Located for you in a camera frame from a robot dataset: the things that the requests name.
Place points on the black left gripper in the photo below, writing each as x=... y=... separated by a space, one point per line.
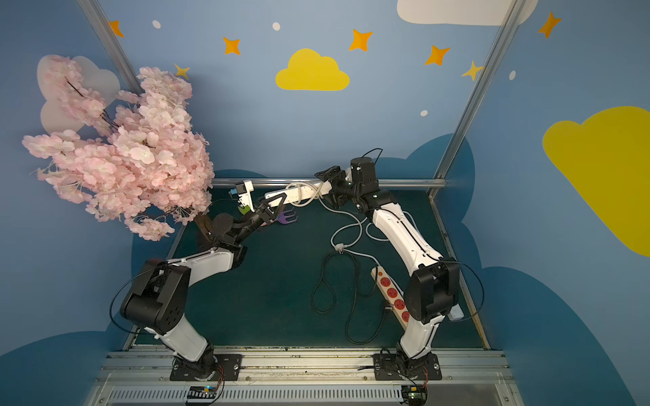
x=258 y=216

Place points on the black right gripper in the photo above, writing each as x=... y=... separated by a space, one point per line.
x=333 y=175

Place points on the white power strip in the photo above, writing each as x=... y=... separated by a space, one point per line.
x=301 y=194

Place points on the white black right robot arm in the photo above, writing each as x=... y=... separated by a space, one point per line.
x=432 y=292

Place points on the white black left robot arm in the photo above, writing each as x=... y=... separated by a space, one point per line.
x=156 y=302

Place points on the beige red socket power strip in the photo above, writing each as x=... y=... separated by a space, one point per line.
x=392 y=294

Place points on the small white adapter strip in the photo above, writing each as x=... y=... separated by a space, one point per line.
x=456 y=313

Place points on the purple pink toy rake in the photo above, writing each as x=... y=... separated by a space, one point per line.
x=286 y=217

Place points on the pink blossom artificial tree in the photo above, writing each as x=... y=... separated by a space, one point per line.
x=146 y=165

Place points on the horizontal aluminium frame rail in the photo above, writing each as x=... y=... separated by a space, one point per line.
x=266 y=183

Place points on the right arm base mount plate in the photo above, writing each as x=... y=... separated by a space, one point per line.
x=393 y=367

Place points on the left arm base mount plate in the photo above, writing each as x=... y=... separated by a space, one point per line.
x=210 y=368

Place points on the left vertical aluminium post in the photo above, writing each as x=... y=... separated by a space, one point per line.
x=101 y=26

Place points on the vertical aluminium post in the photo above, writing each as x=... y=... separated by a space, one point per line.
x=493 y=60
x=101 y=26

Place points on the front aluminium rail base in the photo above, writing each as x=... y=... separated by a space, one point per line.
x=146 y=375

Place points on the right vertical aluminium post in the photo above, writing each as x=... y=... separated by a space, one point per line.
x=493 y=60

